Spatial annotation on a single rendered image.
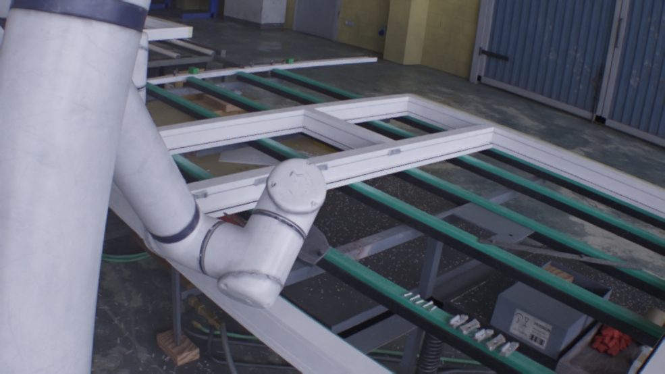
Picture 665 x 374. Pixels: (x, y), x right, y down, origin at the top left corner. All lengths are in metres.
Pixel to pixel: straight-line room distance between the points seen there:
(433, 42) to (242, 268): 8.16
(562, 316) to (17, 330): 1.38
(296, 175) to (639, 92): 6.67
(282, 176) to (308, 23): 9.82
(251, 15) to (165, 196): 10.25
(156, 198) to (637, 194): 1.62
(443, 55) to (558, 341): 7.44
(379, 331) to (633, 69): 6.12
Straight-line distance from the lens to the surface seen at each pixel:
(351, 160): 1.71
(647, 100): 7.37
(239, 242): 0.88
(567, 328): 1.59
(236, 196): 1.48
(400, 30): 8.77
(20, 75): 0.46
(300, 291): 1.70
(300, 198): 0.88
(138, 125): 0.74
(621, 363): 1.71
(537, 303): 1.66
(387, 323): 1.68
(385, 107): 2.42
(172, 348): 2.34
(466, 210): 1.69
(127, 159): 0.76
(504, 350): 1.11
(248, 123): 1.98
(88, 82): 0.45
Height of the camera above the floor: 1.48
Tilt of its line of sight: 22 degrees down
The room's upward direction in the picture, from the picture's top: 7 degrees clockwise
